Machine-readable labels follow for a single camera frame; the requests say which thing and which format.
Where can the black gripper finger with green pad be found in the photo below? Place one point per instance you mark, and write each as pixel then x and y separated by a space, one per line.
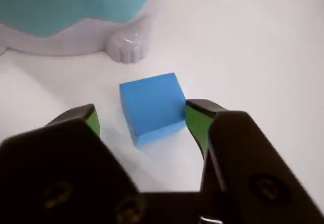
pixel 50 163
pixel 253 158

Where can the blue cube block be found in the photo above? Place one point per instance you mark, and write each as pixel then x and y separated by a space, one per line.
pixel 152 102

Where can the teal frog-shaped bin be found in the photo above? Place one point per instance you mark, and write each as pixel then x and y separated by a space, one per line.
pixel 76 6

